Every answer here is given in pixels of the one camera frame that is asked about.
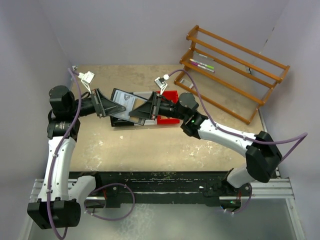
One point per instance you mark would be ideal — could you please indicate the pink marker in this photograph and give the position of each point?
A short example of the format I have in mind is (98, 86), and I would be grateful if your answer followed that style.
(202, 67)

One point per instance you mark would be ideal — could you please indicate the grey marker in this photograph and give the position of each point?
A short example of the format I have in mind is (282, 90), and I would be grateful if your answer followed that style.
(204, 56)

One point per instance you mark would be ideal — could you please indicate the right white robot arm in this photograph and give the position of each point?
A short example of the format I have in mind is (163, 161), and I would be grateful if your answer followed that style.
(262, 156)

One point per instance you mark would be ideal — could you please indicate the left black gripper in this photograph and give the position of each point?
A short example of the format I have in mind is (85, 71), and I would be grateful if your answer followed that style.
(105, 106)

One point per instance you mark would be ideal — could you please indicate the wooden tiered rack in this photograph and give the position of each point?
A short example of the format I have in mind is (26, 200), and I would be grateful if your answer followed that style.
(243, 82)

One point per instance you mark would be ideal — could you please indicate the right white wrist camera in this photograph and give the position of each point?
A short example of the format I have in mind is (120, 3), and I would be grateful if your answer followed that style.
(161, 82)

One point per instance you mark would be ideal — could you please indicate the black card holder wallet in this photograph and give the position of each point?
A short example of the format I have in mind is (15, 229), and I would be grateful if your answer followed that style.
(130, 101)

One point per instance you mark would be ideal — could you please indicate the green capped marker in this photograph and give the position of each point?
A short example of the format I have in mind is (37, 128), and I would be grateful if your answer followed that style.
(201, 63)

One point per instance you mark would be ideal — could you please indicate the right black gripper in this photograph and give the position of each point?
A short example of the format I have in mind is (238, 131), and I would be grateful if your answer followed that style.
(150, 109)

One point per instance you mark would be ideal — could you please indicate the black plastic bin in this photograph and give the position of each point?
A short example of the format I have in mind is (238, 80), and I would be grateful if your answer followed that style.
(117, 122)

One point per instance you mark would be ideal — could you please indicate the red plastic bin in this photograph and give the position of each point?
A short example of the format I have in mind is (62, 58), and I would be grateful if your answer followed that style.
(166, 110)

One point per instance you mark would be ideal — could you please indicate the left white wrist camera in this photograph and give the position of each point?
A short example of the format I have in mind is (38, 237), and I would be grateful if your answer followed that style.
(86, 79)

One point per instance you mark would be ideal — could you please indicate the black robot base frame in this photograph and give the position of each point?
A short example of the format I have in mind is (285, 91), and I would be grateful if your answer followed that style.
(209, 188)

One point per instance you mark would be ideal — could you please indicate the white plastic bin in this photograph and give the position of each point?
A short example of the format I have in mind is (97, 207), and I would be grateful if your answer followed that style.
(146, 95)

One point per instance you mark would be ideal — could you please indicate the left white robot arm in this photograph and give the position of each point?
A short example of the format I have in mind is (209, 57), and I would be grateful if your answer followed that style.
(59, 204)

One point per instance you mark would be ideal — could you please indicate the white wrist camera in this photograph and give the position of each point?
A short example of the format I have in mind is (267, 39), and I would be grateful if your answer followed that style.
(161, 82)
(86, 79)

